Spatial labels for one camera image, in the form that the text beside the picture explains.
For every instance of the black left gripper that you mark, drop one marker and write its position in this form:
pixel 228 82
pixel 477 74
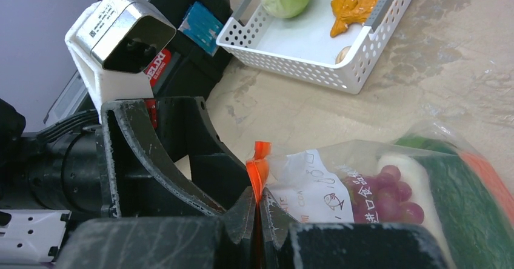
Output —
pixel 60 167

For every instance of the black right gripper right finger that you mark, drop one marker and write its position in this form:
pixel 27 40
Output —
pixel 290 244

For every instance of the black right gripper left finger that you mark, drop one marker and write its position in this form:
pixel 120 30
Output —
pixel 165 242

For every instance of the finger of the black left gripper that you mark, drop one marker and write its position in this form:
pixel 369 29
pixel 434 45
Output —
pixel 185 129

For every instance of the purple grape bunch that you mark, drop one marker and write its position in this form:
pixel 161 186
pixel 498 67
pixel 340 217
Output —
pixel 382 198

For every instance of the clear zip top bag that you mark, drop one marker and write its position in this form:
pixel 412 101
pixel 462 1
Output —
pixel 309 184

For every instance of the green cucumber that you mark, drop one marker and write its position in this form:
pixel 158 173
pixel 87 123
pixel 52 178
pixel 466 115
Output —
pixel 476 228

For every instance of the orange carrot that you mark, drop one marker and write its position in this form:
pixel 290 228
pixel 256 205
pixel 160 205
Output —
pixel 491 180

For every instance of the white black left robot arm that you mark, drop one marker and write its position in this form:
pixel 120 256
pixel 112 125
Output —
pixel 133 158

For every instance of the black toolbox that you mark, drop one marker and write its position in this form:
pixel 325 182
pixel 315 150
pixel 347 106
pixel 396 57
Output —
pixel 191 64

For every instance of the white plastic basket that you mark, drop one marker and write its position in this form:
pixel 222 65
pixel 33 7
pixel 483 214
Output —
pixel 302 48

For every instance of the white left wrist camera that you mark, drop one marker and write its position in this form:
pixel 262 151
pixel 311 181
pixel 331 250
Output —
pixel 112 43

